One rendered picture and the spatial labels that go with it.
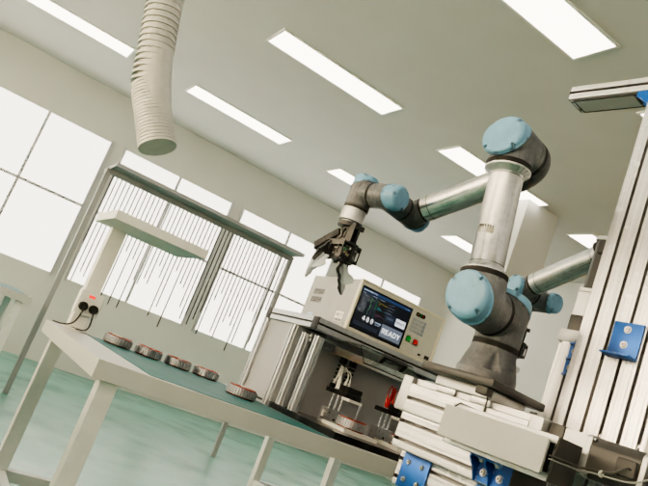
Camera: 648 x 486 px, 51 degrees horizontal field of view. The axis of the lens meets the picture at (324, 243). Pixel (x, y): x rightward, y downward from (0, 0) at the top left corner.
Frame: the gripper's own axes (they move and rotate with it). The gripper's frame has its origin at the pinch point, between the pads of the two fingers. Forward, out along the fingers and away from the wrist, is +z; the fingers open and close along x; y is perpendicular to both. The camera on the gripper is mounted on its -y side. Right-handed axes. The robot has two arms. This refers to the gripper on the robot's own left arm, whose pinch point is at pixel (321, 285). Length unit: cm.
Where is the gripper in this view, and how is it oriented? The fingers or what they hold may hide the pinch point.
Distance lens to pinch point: 199.0
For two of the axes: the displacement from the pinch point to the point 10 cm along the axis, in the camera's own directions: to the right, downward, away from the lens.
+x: 7.1, 4.0, 5.8
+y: 6.1, 0.6, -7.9
